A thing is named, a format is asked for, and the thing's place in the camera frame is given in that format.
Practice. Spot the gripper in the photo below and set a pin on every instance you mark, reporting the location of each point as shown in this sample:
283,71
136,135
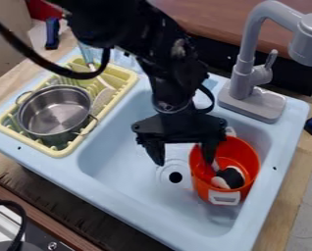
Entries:
185,127

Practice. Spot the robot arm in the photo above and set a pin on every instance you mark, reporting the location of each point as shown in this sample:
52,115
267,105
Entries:
163,49

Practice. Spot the red pot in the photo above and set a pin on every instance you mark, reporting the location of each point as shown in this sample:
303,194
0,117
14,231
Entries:
202,186

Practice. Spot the silver pot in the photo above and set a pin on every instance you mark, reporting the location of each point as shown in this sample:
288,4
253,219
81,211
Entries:
54,112

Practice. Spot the black and white toy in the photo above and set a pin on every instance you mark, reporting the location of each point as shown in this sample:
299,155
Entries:
232,178

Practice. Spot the light blue toy sink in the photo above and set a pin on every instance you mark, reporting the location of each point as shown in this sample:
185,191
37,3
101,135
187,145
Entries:
119,183

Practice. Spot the yellow dish rack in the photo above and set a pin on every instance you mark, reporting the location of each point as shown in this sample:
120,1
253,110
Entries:
115,81

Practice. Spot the grey tap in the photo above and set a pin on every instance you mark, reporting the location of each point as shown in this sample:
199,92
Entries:
254,81

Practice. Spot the teal tool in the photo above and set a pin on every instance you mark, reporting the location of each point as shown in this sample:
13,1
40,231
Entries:
88,55

